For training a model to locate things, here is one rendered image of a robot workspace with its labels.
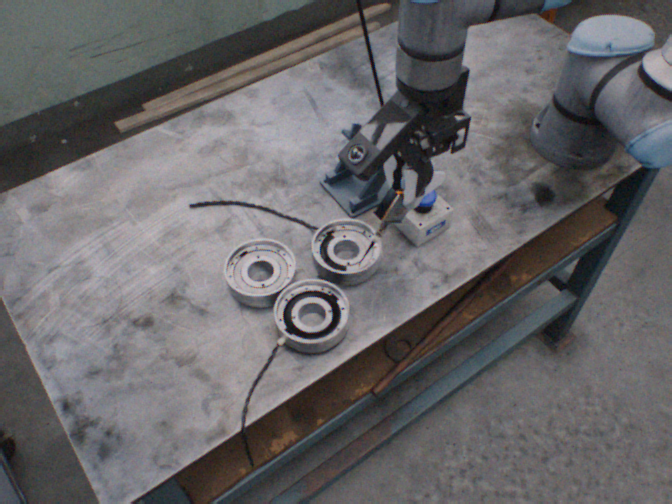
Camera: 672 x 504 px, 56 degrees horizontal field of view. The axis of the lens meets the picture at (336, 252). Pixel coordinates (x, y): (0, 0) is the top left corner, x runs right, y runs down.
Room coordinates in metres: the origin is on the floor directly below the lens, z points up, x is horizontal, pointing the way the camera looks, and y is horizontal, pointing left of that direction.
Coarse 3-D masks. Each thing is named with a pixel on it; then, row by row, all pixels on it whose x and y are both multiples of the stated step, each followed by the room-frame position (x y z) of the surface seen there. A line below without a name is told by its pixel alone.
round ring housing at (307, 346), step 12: (288, 288) 0.51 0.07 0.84; (300, 288) 0.51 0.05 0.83; (312, 288) 0.51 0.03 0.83; (324, 288) 0.51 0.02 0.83; (336, 288) 0.50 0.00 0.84; (276, 300) 0.49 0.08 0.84; (288, 300) 0.49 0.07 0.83; (312, 300) 0.49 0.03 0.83; (276, 312) 0.47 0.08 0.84; (300, 312) 0.48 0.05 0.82; (312, 312) 0.49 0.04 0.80; (324, 312) 0.48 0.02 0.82; (348, 312) 0.46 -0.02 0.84; (276, 324) 0.45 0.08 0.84; (300, 324) 0.45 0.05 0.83; (324, 324) 0.45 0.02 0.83; (348, 324) 0.46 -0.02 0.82; (288, 336) 0.43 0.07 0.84; (336, 336) 0.43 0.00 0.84; (300, 348) 0.42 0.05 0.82; (312, 348) 0.42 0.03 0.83; (324, 348) 0.42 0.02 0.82
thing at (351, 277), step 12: (324, 228) 0.62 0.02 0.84; (336, 228) 0.63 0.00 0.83; (348, 228) 0.63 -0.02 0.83; (360, 228) 0.62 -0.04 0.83; (372, 228) 0.61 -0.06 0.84; (312, 240) 0.59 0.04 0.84; (336, 240) 0.60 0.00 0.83; (348, 240) 0.60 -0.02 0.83; (360, 240) 0.60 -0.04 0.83; (312, 252) 0.57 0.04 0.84; (336, 252) 0.60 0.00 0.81; (360, 252) 0.58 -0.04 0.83; (324, 264) 0.56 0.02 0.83; (348, 264) 0.56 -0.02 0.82; (372, 264) 0.55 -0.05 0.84; (324, 276) 0.54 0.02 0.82; (336, 276) 0.53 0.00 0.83; (348, 276) 0.53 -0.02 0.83; (360, 276) 0.53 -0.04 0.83
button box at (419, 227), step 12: (444, 204) 0.66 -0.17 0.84; (408, 216) 0.63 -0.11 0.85; (420, 216) 0.63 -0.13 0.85; (432, 216) 0.63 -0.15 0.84; (444, 216) 0.64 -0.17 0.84; (408, 228) 0.63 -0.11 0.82; (420, 228) 0.61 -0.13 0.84; (432, 228) 0.62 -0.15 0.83; (444, 228) 0.64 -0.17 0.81; (420, 240) 0.61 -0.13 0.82
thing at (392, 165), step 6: (396, 156) 0.60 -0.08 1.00; (390, 162) 0.61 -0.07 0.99; (396, 162) 0.60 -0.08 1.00; (402, 162) 0.60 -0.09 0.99; (384, 168) 0.62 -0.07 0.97; (390, 168) 0.61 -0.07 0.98; (396, 168) 0.60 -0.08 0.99; (402, 168) 0.62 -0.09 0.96; (390, 174) 0.61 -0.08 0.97; (396, 174) 0.60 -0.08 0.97; (402, 174) 0.62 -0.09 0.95; (390, 180) 0.60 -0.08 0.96; (396, 180) 0.60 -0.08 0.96; (390, 186) 0.60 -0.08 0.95; (396, 186) 0.60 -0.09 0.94
